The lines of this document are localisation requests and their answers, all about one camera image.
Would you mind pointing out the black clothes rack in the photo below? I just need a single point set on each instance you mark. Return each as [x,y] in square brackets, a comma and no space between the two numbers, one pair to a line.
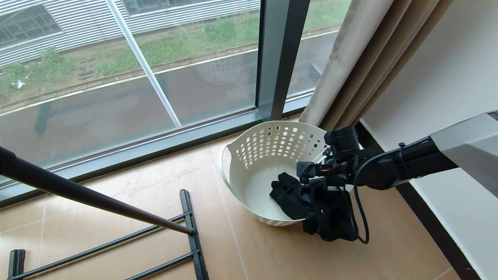
[78,191]

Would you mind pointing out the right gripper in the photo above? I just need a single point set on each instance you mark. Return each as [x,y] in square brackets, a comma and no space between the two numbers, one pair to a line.
[334,171]

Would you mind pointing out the window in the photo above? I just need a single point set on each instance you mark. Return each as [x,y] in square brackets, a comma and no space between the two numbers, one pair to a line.
[116,97]

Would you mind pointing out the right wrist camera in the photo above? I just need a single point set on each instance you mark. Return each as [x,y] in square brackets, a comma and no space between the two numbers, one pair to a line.
[305,171]

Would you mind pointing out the white laundry basket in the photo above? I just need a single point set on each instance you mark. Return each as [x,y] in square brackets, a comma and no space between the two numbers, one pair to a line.
[256,155]

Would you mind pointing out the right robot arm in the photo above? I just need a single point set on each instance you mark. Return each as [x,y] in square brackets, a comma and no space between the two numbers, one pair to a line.
[447,155]

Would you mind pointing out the beige curtain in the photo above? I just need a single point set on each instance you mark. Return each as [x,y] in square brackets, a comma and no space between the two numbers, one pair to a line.
[362,58]

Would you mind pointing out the black garment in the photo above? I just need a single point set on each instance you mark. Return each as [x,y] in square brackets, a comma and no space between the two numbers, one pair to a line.
[327,217]

